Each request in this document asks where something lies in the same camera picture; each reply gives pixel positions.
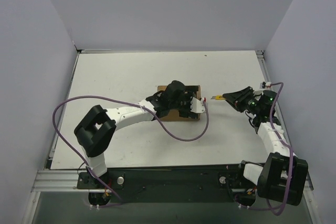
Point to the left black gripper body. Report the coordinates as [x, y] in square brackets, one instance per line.
[185, 102]

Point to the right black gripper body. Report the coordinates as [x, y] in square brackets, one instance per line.
[244, 99]

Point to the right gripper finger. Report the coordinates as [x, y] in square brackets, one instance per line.
[236, 105]
[246, 91]

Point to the brown cardboard express box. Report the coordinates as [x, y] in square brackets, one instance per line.
[176, 116]

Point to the yellow utility knife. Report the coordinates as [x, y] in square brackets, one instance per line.
[218, 97]

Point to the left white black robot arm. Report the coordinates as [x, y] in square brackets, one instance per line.
[96, 129]

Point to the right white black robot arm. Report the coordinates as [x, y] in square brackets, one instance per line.
[283, 175]

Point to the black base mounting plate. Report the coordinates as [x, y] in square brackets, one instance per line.
[205, 184]

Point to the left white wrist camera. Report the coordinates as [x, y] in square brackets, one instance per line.
[197, 105]

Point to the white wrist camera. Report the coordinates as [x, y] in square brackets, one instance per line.
[263, 86]
[197, 105]

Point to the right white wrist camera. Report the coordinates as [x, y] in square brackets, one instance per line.
[263, 86]

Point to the front aluminium rail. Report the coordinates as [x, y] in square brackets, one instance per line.
[67, 180]

